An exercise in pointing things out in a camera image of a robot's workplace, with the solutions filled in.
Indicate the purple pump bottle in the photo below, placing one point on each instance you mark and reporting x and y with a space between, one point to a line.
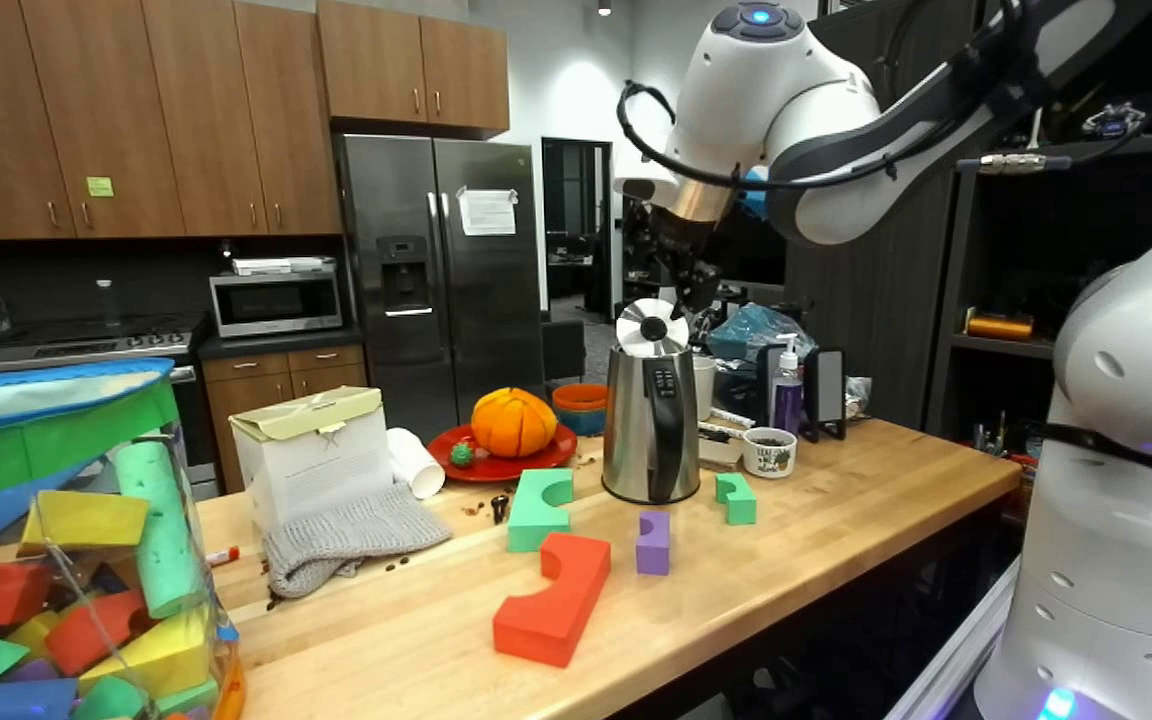
790 392

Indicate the green sticky note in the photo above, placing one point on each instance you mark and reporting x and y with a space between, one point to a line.
97 185

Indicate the white paper on refrigerator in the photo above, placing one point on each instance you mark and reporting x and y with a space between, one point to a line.
484 212

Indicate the white box with pale lid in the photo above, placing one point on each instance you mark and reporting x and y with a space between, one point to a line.
318 460

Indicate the small green foam block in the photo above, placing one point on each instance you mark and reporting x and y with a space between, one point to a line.
739 505

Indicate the stainless steel refrigerator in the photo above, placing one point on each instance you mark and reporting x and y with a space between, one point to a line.
442 292

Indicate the white ramekin cup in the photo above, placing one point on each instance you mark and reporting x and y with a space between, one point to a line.
771 452

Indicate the orange pumpkin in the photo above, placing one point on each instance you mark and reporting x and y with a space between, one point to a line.
513 420

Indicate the stainless steel electric kettle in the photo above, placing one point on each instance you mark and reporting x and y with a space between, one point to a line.
649 426

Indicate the gray cloth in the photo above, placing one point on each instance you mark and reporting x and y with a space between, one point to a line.
350 534

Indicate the purple foam block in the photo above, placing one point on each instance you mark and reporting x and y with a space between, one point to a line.
653 547

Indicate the dark shelving unit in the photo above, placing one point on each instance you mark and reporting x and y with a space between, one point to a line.
1002 292

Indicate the blue plastic bag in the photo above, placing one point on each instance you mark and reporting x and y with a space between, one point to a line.
757 331

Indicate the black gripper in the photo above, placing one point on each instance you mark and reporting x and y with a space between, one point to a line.
691 246

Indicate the red plate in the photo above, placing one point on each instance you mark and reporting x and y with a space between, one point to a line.
501 471

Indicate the clear bin of foam blocks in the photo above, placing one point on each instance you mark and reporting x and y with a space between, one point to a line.
56 563

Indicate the orange bowl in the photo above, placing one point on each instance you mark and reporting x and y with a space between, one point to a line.
580 398

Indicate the white tray on microwave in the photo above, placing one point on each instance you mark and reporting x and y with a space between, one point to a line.
280 264

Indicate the small green ball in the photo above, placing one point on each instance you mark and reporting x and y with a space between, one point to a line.
463 452

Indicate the brown wooden base cabinet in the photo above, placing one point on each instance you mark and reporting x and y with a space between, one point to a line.
279 400

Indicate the black kitchen stove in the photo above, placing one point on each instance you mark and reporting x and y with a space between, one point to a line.
61 349

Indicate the large light green foam block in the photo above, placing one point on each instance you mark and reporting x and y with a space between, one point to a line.
528 520

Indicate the black desktop speaker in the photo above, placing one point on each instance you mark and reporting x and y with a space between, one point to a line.
828 392

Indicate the clear plastic tub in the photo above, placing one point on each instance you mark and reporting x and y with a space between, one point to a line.
724 442

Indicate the orange item on shelf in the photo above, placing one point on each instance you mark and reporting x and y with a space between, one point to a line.
999 324

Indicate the silver microwave oven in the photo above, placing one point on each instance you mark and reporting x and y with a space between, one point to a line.
279 305

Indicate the red foam block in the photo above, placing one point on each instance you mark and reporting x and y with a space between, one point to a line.
557 605

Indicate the white paper roll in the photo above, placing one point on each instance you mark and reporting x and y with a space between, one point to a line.
417 466

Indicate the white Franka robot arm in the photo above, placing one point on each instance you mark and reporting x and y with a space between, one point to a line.
1120 400

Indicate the teal bowl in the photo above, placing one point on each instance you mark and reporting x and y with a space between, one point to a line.
587 420

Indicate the brown wooden wall cabinets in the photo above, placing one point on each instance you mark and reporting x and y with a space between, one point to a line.
201 106

